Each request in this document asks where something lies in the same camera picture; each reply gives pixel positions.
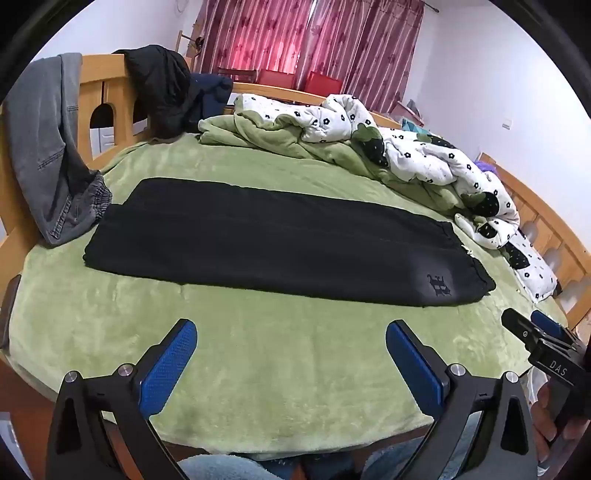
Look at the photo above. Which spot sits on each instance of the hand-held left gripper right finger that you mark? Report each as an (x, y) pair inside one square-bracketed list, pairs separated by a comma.
[(415, 364)]

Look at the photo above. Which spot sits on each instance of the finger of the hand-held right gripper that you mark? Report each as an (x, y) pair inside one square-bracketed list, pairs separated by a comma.
[(517, 325), (549, 323)]

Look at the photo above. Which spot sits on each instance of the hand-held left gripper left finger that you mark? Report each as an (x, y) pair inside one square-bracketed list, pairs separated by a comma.
[(171, 364)]

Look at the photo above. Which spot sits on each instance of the black pants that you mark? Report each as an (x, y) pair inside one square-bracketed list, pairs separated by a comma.
[(277, 240)]

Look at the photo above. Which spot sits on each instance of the person's right hand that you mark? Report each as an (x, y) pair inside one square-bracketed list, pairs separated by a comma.
[(545, 415)]

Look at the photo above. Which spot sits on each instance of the green fleece blanket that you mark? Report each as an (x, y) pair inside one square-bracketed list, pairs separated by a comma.
[(277, 369)]

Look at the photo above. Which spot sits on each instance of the purple item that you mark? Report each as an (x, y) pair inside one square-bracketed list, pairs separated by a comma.
[(485, 168)]

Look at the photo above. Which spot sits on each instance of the white floral quilt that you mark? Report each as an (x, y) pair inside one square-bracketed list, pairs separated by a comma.
[(415, 157)]

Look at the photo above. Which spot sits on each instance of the teal item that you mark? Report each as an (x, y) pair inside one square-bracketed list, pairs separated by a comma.
[(412, 125)]

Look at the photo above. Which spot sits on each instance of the white cabinet door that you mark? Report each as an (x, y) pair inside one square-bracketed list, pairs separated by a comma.
[(101, 143)]

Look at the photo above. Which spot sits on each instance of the grey jeans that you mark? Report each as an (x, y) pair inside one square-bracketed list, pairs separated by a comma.
[(44, 152)]

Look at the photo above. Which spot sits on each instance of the navy blue garment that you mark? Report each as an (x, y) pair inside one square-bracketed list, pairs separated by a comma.
[(212, 94)]

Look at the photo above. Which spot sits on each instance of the black jacket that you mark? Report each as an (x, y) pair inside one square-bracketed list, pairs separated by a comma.
[(161, 87)]

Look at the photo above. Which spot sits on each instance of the red chair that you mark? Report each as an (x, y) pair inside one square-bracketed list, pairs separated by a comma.
[(325, 83), (277, 78)]

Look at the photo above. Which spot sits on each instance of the red patterned curtains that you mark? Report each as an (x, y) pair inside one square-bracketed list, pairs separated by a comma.
[(286, 37)]

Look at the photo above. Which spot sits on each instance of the wooden bed frame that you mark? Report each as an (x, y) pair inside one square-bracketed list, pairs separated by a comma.
[(92, 87)]

